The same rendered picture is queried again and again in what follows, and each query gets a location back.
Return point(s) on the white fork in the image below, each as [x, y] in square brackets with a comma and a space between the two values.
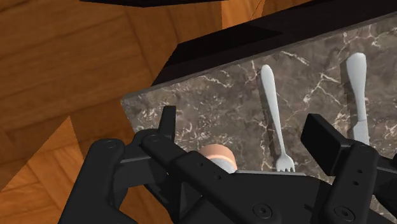
[273, 105]

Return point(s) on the white knife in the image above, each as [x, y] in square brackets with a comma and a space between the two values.
[358, 93]

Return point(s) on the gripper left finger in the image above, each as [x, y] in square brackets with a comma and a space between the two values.
[102, 173]

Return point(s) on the pink and white cup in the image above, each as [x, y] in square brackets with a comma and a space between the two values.
[218, 156]

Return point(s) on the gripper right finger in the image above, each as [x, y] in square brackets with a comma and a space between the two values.
[347, 173]

